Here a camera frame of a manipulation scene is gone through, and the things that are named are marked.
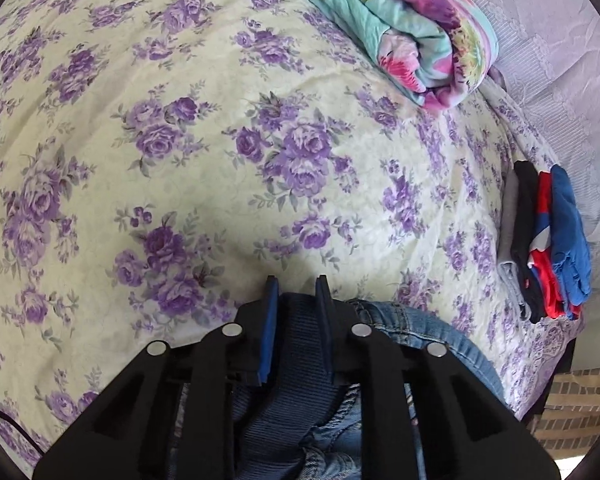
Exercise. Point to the folded red garment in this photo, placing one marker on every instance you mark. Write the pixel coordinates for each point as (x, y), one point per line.
(547, 272)

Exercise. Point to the folded grey garment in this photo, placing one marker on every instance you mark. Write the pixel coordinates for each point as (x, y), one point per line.
(510, 230)

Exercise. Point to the grey white covered headboard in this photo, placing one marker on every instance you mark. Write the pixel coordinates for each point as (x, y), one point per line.
(555, 85)

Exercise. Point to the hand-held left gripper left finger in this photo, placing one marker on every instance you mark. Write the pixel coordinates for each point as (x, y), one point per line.
(269, 332)

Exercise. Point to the blue denim pants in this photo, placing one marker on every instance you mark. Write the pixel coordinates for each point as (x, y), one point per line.
(300, 355)

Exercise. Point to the folded blue garment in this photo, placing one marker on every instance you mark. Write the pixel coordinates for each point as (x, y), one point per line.
(570, 230)

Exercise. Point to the folded teal pink floral blanket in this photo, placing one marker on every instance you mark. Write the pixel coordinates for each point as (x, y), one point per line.
(380, 15)

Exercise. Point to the folded black garment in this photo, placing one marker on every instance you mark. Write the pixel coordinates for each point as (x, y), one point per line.
(525, 210)

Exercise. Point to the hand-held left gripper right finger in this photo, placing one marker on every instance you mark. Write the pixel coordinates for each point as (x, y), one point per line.
(325, 332)

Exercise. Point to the brick pattern curtain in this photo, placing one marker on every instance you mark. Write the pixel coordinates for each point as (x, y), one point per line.
(580, 410)

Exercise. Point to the purple floral bed sheet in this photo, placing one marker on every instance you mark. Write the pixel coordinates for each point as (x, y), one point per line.
(205, 185)

